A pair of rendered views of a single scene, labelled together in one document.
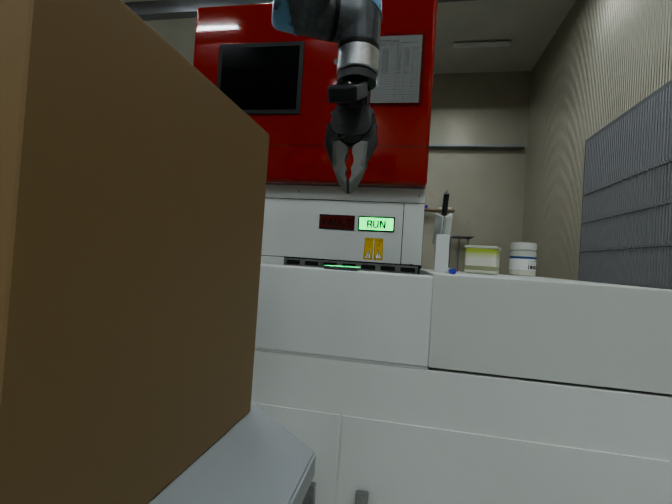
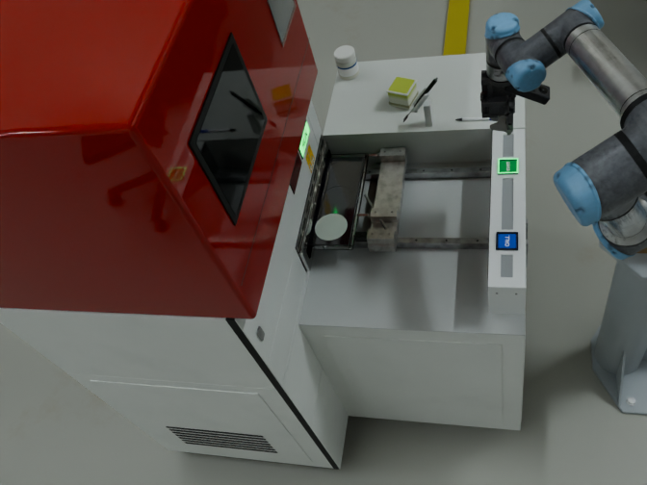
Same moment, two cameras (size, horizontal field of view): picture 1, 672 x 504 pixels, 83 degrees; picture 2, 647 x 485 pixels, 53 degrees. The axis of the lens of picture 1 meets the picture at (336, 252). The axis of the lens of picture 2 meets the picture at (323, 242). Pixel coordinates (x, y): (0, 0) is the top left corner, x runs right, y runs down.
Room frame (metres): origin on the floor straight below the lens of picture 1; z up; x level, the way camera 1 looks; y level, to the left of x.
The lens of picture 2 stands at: (0.89, 1.23, 2.41)
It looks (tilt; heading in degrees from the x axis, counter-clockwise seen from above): 52 degrees down; 287
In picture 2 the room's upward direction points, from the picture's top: 22 degrees counter-clockwise
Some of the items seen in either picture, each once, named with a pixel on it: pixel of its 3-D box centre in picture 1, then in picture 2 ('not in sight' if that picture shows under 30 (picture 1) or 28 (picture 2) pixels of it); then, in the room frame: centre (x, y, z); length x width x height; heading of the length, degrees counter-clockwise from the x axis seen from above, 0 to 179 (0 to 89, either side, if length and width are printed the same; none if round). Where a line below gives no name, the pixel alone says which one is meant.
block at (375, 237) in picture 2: not in sight; (380, 237); (1.05, 0.12, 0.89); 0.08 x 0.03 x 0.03; 170
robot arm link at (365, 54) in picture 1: (356, 66); (502, 66); (0.68, -0.01, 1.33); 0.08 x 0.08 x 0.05
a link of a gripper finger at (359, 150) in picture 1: (359, 169); not in sight; (0.68, -0.03, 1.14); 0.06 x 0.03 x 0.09; 170
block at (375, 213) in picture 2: not in sight; (384, 215); (1.04, 0.04, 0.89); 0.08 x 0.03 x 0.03; 170
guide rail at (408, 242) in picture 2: not in sight; (401, 242); (1.00, 0.11, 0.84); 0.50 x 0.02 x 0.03; 170
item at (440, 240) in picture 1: (441, 242); (422, 107); (0.88, -0.24, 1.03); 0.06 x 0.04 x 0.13; 170
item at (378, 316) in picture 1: (271, 303); (507, 216); (0.69, 0.11, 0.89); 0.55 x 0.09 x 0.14; 80
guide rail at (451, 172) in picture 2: not in sight; (410, 173); (0.95, -0.16, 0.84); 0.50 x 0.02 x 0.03; 170
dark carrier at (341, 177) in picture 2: not in sight; (303, 199); (1.29, -0.07, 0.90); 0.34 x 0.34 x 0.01; 80
